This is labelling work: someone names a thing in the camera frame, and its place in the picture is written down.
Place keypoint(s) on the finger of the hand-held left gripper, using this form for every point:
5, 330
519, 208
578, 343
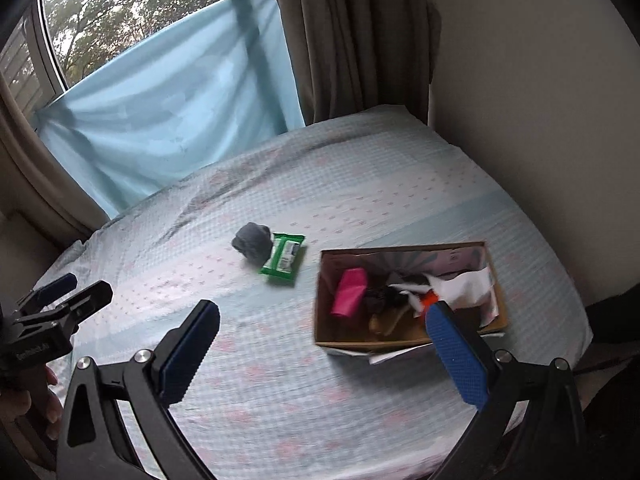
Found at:
52, 287
80, 302

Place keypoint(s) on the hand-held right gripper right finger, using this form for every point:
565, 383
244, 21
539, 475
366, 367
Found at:
457, 360

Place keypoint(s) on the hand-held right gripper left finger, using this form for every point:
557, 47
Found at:
182, 360

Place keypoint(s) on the orange fluffy ball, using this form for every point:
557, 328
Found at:
429, 301

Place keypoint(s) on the brown wooden item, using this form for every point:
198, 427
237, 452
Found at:
390, 321

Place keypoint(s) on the black soft item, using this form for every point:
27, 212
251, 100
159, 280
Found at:
381, 296

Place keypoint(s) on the cardboard box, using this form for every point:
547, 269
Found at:
345, 335

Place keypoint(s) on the pink pouch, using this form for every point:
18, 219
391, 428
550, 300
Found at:
349, 294

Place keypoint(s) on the person's left hand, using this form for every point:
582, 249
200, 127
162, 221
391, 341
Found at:
50, 400

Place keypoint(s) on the beige curtain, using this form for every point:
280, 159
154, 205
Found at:
45, 180

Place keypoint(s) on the grey rolled sock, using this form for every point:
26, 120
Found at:
251, 242

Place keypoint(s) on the green wipes packet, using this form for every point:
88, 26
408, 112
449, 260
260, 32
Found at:
282, 259

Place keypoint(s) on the light blue hanging cloth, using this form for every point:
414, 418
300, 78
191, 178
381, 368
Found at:
165, 95

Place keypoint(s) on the window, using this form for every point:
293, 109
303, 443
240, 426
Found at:
125, 10

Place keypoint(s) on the green tree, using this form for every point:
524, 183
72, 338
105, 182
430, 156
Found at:
130, 10

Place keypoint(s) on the brown-grey curtain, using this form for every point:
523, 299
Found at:
360, 35

